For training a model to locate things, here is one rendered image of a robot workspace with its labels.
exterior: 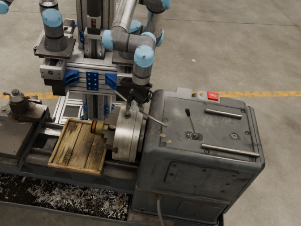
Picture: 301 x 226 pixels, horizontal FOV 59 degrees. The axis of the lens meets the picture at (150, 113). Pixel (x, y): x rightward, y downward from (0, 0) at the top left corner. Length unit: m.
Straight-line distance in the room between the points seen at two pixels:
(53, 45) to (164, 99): 0.84
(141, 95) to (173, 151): 0.31
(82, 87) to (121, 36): 1.02
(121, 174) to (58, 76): 0.77
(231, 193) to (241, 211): 1.14
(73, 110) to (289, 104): 2.75
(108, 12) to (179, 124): 0.95
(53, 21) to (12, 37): 2.50
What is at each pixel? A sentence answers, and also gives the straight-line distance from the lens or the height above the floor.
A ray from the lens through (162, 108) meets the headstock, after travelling 1.43.
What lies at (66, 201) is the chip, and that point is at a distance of 1.87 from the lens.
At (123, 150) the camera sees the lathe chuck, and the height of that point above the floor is 1.12.
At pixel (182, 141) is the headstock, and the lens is 1.31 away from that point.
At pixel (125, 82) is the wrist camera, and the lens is 1.20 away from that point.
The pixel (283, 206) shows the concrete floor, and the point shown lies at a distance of 2.96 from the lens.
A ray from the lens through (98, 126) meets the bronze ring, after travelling 1.49.
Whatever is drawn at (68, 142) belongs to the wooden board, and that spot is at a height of 0.89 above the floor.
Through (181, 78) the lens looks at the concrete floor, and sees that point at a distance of 3.67.
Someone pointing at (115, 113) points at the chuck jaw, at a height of 1.17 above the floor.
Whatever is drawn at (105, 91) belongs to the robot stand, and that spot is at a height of 0.85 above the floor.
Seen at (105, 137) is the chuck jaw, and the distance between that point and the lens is 1.45.
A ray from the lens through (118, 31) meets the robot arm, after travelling 1.15.
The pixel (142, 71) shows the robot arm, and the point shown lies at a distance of 1.05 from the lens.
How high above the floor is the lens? 2.27
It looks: 47 degrees down
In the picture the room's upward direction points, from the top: 12 degrees clockwise
